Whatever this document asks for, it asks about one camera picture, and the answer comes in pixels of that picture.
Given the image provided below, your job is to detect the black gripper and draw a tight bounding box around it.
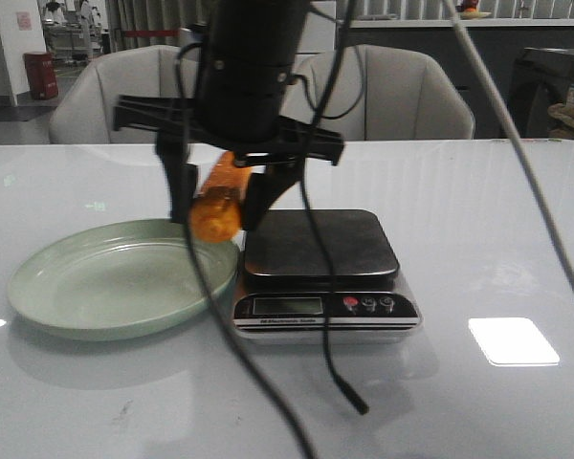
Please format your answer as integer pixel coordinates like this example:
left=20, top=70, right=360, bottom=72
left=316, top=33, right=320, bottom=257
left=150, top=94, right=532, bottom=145
left=113, top=95, right=344, bottom=230

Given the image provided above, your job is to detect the orange corn cob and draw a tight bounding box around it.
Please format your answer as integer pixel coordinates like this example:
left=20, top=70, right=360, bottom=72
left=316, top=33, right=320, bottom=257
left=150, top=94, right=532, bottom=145
left=189, top=151, right=252, bottom=243

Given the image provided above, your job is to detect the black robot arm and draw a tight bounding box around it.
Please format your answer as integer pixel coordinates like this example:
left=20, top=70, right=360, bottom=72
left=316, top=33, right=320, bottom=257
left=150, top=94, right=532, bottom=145
left=113, top=1, right=344, bottom=230

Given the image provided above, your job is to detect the left grey upholstered chair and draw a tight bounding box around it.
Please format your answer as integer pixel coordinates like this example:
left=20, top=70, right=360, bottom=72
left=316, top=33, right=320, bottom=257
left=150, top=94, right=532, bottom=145
left=48, top=45, right=207, bottom=145

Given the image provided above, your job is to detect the grey upholstered chair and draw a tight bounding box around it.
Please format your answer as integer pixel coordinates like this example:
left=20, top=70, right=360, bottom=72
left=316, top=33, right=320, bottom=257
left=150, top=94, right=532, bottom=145
left=286, top=43, right=476, bottom=142
left=48, top=45, right=207, bottom=145

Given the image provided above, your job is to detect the black electronic kitchen scale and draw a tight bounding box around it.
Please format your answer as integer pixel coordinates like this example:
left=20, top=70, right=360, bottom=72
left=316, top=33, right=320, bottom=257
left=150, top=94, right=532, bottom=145
left=232, top=209, right=422, bottom=343

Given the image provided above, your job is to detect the white drawer cabinet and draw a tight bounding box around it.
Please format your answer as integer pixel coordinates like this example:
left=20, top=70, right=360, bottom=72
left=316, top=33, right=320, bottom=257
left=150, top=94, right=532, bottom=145
left=298, top=1, right=337, bottom=55

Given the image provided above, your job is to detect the pale green plate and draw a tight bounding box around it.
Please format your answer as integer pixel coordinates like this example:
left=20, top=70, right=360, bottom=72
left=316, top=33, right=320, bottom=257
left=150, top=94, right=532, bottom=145
left=8, top=219, right=241, bottom=342

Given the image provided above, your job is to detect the right grey upholstered chair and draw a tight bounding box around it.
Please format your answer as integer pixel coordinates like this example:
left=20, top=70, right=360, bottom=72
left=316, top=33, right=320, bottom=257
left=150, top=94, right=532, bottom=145
left=286, top=43, right=476, bottom=142

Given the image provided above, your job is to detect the red bin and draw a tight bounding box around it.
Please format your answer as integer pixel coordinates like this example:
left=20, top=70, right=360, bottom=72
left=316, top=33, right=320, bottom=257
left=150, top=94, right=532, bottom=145
left=23, top=52, right=58, bottom=100

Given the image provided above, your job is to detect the fruit bowl on counter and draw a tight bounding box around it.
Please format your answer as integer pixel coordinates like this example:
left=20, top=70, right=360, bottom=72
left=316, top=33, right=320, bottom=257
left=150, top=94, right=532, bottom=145
left=454, top=0, right=491, bottom=20

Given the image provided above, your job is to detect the dark grey kitchen counter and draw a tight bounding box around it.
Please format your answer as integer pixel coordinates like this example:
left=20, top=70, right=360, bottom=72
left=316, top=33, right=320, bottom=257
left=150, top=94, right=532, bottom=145
left=347, top=18, right=574, bottom=139

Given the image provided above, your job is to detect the black glossy appliance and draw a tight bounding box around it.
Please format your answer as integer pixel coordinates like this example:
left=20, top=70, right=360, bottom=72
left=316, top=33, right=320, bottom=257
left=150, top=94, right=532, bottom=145
left=507, top=48, right=574, bottom=138

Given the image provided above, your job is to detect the black cable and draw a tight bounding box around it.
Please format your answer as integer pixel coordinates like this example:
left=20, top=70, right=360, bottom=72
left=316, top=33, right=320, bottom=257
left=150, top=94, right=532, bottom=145
left=174, top=0, right=370, bottom=459

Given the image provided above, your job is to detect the pink wall notice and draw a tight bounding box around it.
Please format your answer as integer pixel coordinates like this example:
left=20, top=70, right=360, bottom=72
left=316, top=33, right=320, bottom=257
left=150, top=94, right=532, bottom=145
left=16, top=11, right=33, bottom=32

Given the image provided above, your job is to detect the grey cable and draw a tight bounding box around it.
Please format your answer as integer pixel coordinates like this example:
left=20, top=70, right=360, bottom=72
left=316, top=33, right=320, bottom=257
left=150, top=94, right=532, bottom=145
left=441, top=0, right=574, bottom=336

